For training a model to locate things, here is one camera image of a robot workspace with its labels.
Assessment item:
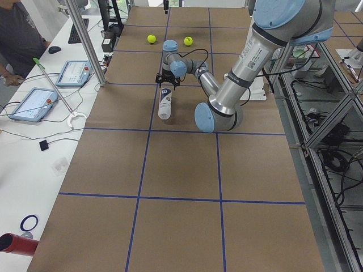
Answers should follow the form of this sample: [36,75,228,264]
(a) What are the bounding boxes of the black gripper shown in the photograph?
[155,71,180,89]

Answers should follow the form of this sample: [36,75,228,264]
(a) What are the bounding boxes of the white blue tennis ball can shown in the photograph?
[158,88,172,120]

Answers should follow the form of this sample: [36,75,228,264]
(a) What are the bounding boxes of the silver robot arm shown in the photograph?
[155,1,335,133]

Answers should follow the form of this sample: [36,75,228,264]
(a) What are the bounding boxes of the yellow Roland Garros tennis ball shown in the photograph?
[184,36,193,46]

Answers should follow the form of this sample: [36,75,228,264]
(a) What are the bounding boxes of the yellow Wilson tennis ball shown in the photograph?
[147,34,157,44]

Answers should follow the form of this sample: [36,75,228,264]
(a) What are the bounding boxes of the blue teach pendant far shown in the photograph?
[56,60,92,88]

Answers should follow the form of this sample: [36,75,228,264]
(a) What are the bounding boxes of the blue teach pendant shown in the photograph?
[56,60,92,88]
[9,87,58,122]

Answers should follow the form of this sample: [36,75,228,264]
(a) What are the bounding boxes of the black keyboard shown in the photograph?
[67,18,90,44]

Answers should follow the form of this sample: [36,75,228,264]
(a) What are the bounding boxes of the black computer mouse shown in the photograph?
[48,46,62,54]

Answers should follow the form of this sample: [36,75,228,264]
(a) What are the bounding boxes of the blue teach pendant near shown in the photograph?
[9,87,58,122]

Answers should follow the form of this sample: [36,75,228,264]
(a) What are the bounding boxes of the small black square device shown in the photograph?
[39,140,49,151]

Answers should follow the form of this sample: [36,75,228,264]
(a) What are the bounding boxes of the person in grey shirt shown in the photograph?
[1,1,50,86]

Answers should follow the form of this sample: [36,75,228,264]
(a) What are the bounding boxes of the blue tape roll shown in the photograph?
[20,214,39,232]

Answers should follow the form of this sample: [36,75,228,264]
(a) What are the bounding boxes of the red cylinder tube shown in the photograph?
[1,233,39,256]

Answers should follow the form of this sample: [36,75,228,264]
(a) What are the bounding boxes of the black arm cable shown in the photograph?
[179,48,313,106]

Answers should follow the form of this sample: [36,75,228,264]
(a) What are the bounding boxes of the aluminium frame post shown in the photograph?
[65,0,105,87]

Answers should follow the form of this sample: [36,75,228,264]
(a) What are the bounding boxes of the grabber stick green handle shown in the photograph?
[33,57,87,130]

